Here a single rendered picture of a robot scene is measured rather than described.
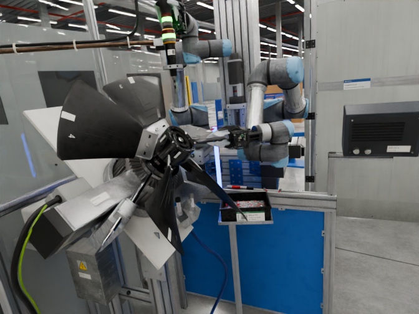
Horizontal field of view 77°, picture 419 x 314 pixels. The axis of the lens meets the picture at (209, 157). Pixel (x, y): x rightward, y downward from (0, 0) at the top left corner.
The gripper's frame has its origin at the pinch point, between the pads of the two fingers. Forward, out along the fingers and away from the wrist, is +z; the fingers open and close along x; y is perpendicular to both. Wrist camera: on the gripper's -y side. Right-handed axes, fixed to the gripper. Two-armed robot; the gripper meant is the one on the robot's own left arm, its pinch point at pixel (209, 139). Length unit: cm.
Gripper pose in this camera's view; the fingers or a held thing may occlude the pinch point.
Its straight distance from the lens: 106.8
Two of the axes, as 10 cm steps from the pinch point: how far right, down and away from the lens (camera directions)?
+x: 0.7, 9.3, 3.6
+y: 2.7, 3.3, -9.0
